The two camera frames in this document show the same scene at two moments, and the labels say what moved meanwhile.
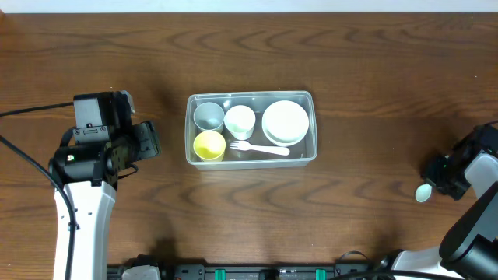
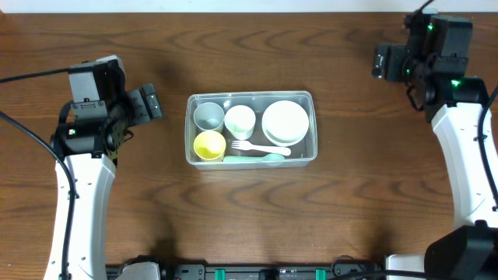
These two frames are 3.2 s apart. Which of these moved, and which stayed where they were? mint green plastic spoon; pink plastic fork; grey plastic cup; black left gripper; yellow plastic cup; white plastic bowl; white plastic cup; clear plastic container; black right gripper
Moved: mint green plastic spoon; black left gripper; black right gripper
Stayed: yellow plastic cup; pink plastic fork; grey plastic cup; white plastic bowl; white plastic cup; clear plastic container
